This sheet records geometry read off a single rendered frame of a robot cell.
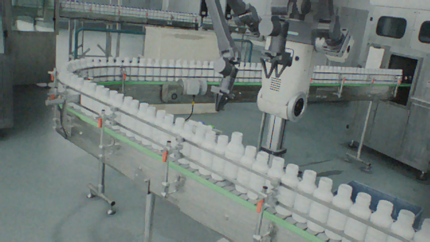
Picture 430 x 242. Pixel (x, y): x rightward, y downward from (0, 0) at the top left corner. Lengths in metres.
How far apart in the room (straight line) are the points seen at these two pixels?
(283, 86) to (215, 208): 0.74
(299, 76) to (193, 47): 3.87
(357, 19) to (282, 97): 6.50
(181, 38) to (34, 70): 2.40
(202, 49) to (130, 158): 4.07
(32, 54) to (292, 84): 5.18
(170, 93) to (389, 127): 3.02
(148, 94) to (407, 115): 3.12
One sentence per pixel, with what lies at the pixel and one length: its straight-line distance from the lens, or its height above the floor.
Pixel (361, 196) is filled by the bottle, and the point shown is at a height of 1.15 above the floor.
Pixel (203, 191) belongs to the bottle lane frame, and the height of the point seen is 0.95.
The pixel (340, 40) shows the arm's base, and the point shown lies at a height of 1.54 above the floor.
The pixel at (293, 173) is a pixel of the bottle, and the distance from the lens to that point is 1.27.
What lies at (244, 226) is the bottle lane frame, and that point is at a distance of 1.40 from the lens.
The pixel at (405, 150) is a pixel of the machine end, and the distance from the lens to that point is 5.06.
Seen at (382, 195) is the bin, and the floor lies 0.93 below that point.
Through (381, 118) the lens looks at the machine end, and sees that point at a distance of 5.22.
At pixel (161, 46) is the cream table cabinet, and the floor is 0.97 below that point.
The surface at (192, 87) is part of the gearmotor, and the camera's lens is 2.99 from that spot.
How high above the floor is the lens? 1.63
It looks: 16 degrees down
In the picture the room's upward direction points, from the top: 7 degrees clockwise
